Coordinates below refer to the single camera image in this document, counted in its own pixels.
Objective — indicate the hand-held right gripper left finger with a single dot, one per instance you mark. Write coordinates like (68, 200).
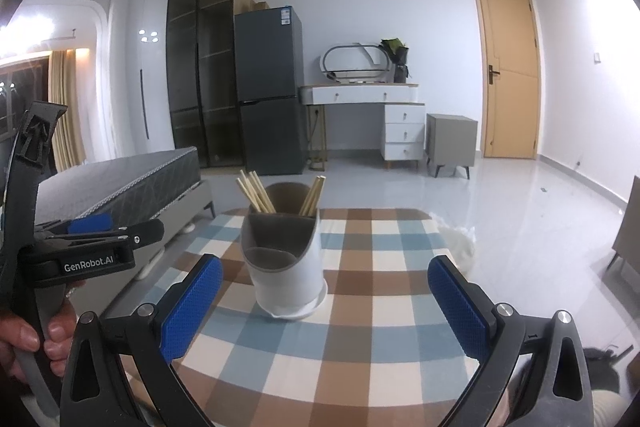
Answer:
(192, 307)

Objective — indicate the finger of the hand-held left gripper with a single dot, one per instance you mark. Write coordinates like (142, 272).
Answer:
(90, 224)
(145, 234)

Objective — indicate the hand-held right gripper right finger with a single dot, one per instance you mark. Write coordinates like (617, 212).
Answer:
(460, 307)

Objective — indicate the grey white utensil holder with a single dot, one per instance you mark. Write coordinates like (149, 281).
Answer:
(290, 277)

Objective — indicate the wooden chopstick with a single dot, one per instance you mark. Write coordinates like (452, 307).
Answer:
(253, 193)
(308, 197)
(265, 193)
(313, 197)
(248, 197)
(260, 194)

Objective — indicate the person's left hand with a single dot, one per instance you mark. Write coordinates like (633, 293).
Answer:
(22, 339)

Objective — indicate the white plastic bag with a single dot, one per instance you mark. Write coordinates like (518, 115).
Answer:
(460, 247)

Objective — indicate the checkered tablecloth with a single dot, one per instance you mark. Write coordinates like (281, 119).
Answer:
(370, 267)

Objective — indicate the beige curtain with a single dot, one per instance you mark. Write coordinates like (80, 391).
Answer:
(65, 107)

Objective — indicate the dark window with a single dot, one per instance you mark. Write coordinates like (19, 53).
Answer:
(20, 97)

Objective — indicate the white wardrobe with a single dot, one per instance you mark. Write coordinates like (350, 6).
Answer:
(150, 82)

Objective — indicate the black bag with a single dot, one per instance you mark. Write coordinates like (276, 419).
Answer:
(607, 369)

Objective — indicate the grey nightstand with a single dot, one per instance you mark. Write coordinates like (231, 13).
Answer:
(450, 142)

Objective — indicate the dark glass wardrobe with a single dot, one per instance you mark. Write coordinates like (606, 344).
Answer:
(200, 57)

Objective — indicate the white vanity desk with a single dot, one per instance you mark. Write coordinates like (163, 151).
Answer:
(400, 127)

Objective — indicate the gold metal rack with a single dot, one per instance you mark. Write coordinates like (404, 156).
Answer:
(316, 142)

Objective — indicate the dark grey refrigerator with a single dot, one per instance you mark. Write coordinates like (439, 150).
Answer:
(270, 72)

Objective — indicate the wooden door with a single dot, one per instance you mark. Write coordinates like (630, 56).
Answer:
(505, 72)

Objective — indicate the green plant in black wrap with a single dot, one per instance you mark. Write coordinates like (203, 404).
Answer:
(397, 57)

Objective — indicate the oval mirror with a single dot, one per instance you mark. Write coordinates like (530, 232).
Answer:
(350, 62)

